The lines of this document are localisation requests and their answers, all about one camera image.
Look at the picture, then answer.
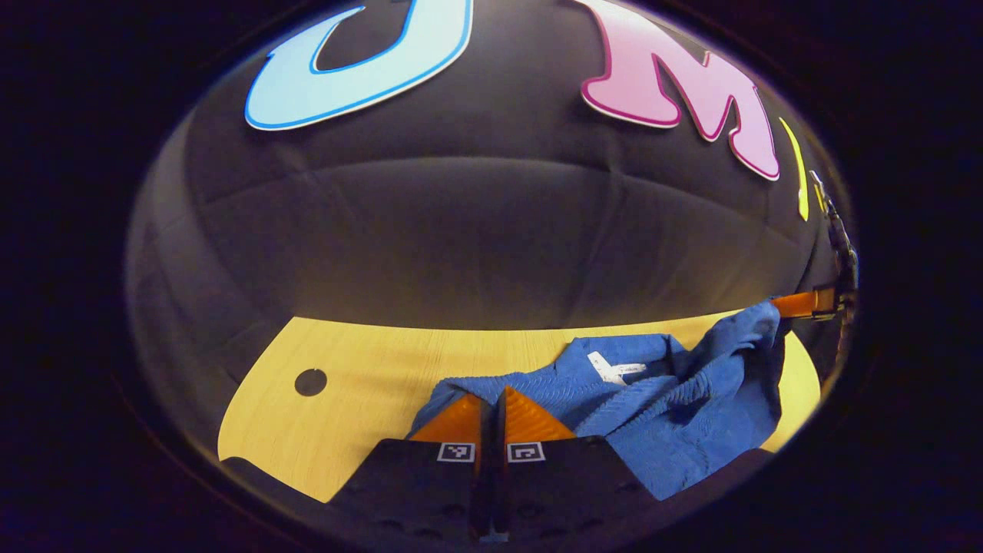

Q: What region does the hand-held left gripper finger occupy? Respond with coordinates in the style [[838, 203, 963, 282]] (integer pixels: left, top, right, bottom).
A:
[[495, 386, 661, 540], [326, 392, 495, 542]]

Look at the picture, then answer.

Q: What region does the blue knit shirt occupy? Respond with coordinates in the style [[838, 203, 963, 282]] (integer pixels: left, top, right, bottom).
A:
[[405, 301, 786, 502]]

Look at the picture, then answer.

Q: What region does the black backdrop cloth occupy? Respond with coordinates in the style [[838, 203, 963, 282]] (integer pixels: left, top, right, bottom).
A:
[[127, 0, 853, 385]]

